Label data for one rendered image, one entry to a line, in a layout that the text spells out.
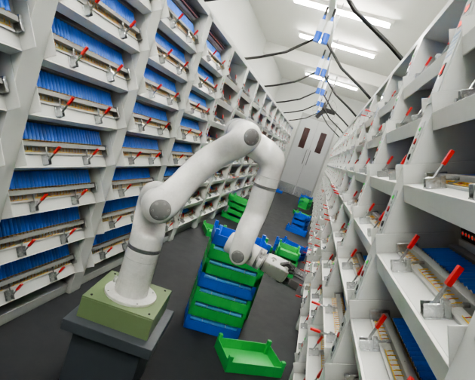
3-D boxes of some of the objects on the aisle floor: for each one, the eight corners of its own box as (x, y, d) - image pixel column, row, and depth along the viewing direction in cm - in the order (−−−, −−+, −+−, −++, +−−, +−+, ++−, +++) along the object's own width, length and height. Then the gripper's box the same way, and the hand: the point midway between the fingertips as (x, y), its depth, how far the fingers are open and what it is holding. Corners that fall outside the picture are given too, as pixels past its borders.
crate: (225, 372, 183) (230, 357, 182) (213, 346, 202) (219, 332, 201) (280, 378, 194) (286, 363, 193) (265, 353, 213) (271, 339, 212)
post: (268, 525, 117) (503, -68, 95) (271, 498, 126) (487, -48, 104) (334, 559, 113) (593, -48, 92) (332, 528, 122) (568, -29, 101)
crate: (182, 327, 210) (187, 313, 209) (185, 309, 230) (189, 297, 229) (237, 341, 214) (241, 329, 213) (234, 323, 233) (238, 311, 232)
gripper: (252, 277, 160) (291, 298, 157) (262, 257, 146) (304, 281, 143) (260, 262, 164) (298, 283, 161) (271, 242, 150) (312, 265, 148)
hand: (299, 281), depth 152 cm, fingers open, 8 cm apart
